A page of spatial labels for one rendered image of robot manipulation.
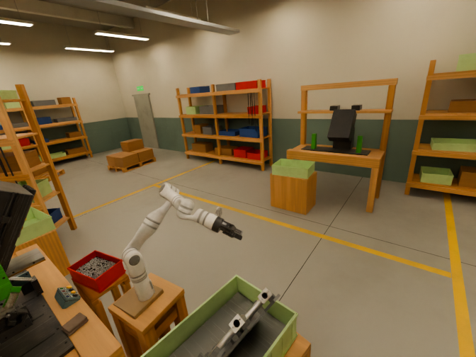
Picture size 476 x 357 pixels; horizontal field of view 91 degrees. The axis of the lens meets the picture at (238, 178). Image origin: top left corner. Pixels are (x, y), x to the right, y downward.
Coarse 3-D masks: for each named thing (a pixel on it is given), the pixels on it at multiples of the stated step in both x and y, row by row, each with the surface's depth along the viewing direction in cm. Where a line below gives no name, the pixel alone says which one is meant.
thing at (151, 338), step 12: (180, 300) 146; (168, 312) 144; (180, 312) 148; (120, 324) 139; (156, 324) 137; (168, 324) 142; (120, 336) 146; (132, 336) 148; (144, 336) 125; (156, 336) 132; (132, 348) 149; (144, 348) 130
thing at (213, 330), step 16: (240, 304) 134; (208, 320) 126; (224, 320) 125; (272, 320) 123; (192, 336) 118; (208, 336) 117; (256, 336) 115; (272, 336) 115; (176, 352) 111; (192, 352) 111; (240, 352) 109; (256, 352) 109
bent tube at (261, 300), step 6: (264, 288) 100; (264, 294) 106; (270, 294) 99; (258, 300) 112; (264, 300) 99; (252, 306) 112; (258, 306) 111; (246, 312) 112; (252, 312) 110; (246, 318) 110
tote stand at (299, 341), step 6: (300, 336) 119; (294, 342) 117; (300, 342) 117; (306, 342) 117; (294, 348) 114; (300, 348) 114; (306, 348) 114; (288, 354) 112; (294, 354) 112; (300, 354) 112; (306, 354) 115
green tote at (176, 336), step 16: (224, 288) 132; (240, 288) 140; (256, 288) 129; (208, 304) 125; (224, 304) 135; (192, 320) 118; (288, 320) 118; (176, 336) 112; (288, 336) 111; (160, 352) 106; (272, 352) 100
